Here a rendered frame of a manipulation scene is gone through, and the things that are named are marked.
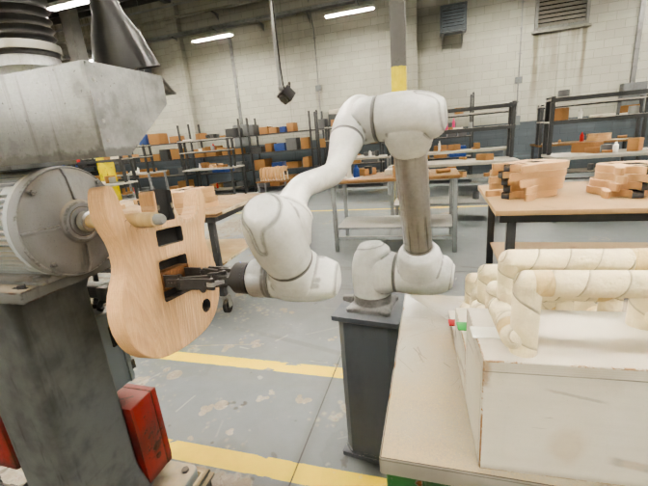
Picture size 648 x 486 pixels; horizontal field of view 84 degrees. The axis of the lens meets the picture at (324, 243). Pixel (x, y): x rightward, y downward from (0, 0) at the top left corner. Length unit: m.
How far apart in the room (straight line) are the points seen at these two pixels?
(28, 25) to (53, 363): 0.78
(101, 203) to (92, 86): 0.25
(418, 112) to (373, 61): 10.88
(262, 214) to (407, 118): 0.57
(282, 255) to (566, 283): 0.43
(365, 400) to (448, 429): 1.02
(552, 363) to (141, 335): 0.76
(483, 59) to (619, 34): 3.09
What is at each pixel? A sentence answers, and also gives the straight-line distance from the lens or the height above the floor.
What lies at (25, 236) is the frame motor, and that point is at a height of 1.25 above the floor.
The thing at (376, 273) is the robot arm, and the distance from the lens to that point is 1.40.
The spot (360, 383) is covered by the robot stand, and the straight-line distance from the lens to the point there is 1.62.
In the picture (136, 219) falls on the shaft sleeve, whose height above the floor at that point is 1.25.
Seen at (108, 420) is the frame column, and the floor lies 0.63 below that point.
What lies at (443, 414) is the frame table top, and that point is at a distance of 0.69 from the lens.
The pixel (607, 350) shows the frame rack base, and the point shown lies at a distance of 0.59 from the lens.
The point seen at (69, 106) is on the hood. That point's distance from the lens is 0.72.
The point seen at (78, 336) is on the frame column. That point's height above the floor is 0.92.
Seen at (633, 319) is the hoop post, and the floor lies 1.11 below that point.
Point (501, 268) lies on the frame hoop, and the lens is 0.57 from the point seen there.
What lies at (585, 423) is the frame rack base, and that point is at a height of 1.02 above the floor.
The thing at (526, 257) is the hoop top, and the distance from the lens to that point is 0.57.
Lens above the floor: 1.38
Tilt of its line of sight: 16 degrees down
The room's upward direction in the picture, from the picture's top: 5 degrees counter-clockwise
